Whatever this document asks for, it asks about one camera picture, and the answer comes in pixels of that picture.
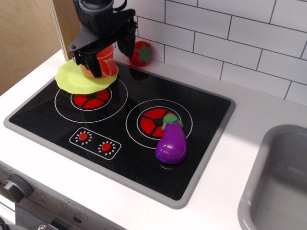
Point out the red toy tomato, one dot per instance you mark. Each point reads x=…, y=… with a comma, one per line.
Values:
x=143, y=54

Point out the black toy stovetop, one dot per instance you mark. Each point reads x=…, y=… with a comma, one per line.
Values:
x=115, y=131

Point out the grey sink basin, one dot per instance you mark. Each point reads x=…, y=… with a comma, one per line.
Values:
x=275, y=195

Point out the grey oven front panel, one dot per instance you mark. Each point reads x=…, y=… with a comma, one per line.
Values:
x=46, y=208

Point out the lime green plate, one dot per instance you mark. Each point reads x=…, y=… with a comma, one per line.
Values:
x=71, y=79

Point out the grey oven knob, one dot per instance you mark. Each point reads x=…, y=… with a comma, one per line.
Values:
x=18, y=188

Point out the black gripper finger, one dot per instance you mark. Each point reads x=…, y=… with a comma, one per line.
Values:
x=91, y=68
x=126, y=43

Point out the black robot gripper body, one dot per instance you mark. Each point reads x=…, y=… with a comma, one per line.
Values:
x=99, y=29

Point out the purple toy eggplant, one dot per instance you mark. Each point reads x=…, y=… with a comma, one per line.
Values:
x=172, y=147

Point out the wooden side panel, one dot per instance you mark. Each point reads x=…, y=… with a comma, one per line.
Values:
x=31, y=31

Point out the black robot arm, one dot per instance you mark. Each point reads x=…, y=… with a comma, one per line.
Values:
x=95, y=4

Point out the orange plastic cup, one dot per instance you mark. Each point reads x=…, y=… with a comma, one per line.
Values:
x=107, y=65

